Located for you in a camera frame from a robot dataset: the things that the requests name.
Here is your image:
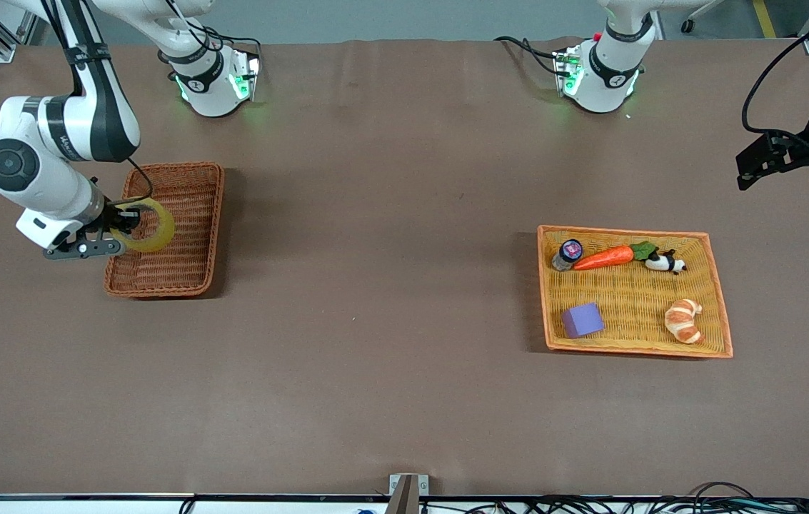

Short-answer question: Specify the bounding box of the yellowish clear tape roll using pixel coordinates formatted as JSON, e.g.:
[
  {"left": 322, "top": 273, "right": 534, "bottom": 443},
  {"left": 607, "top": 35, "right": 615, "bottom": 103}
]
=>
[{"left": 114, "top": 197, "right": 177, "bottom": 253}]

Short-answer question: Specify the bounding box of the brown wicker basket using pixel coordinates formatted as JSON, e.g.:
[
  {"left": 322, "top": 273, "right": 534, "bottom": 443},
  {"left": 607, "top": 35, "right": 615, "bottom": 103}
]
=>
[{"left": 104, "top": 162, "right": 225, "bottom": 298}]

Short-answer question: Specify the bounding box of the orange wicker basket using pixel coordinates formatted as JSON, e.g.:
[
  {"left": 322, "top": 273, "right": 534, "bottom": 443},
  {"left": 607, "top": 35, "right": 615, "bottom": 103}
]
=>
[{"left": 537, "top": 225, "right": 734, "bottom": 359}]

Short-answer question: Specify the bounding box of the white chair leg with caster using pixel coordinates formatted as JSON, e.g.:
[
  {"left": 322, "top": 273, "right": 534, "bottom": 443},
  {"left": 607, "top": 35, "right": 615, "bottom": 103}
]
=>
[{"left": 680, "top": 0, "right": 724, "bottom": 34}]

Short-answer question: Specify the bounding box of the black white panda figure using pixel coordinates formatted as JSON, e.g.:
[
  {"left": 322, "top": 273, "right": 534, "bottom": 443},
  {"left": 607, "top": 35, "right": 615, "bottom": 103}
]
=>
[{"left": 644, "top": 249, "right": 688, "bottom": 276}]

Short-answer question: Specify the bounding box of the toy croissant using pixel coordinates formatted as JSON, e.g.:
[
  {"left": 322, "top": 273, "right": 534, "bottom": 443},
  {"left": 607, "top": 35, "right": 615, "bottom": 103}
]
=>
[{"left": 664, "top": 298, "right": 703, "bottom": 345}]

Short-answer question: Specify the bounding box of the orange toy carrot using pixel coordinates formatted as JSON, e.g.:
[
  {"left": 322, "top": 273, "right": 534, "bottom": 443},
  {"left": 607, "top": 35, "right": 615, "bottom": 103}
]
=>
[{"left": 573, "top": 241, "right": 659, "bottom": 271}]

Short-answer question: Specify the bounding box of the small bottle purple cap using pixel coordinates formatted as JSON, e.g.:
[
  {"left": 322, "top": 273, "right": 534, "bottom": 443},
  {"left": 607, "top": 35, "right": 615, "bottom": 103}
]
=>
[{"left": 552, "top": 239, "right": 584, "bottom": 273}]

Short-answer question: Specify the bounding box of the purple foam cube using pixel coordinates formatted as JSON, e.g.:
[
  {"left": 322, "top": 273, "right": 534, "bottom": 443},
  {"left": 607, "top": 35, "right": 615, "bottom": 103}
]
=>
[{"left": 561, "top": 302, "right": 606, "bottom": 339}]

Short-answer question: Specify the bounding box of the brown table cover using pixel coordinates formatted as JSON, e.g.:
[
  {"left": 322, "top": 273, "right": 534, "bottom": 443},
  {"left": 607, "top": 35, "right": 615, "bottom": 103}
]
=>
[{"left": 0, "top": 36, "right": 809, "bottom": 498}]

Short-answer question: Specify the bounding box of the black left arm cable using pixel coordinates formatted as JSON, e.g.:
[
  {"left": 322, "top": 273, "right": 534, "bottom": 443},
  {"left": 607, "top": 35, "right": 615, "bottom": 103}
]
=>
[{"left": 741, "top": 0, "right": 809, "bottom": 140}]

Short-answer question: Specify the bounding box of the black right base cable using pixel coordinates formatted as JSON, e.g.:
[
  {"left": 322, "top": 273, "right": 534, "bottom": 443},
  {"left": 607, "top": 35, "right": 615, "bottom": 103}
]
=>
[{"left": 161, "top": 0, "right": 263, "bottom": 66}]

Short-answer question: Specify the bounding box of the black base cable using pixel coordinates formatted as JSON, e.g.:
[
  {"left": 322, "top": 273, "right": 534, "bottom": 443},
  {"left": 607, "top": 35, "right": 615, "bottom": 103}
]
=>
[
  {"left": 161, "top": 0, "right": 263, "bottom": 66},
  {"left": 493, "top": 35, "right": 563, "bottom": 77}
]

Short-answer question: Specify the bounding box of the black left base cable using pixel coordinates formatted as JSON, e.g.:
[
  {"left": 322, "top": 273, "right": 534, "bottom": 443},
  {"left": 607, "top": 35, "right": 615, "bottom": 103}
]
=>
[{"left": 493, "top": 35, "right": 563, "bottom": 77}]

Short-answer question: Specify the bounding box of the metal table edge bracket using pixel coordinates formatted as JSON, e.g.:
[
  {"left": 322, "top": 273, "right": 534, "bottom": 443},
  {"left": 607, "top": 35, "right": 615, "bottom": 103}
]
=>
[{"left": 385, "top": 473, "right": 430, "bottom": 514}]

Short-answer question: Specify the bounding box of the black cable bundle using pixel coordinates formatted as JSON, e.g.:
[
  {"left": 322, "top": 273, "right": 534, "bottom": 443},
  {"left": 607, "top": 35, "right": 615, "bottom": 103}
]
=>
[{"left": 418, "top": 482, "right": 809, "bottom": 514}]

